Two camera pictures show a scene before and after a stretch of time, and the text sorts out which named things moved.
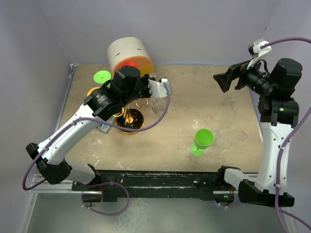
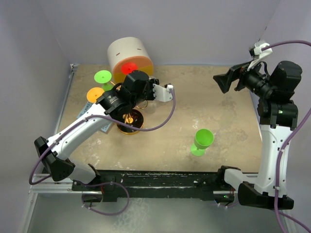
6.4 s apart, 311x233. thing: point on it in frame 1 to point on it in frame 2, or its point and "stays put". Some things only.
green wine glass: [101, 76] stays put
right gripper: [226, 78] stays put
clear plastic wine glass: [159, 105] to [150, 107]
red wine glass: [129, 63] stays put
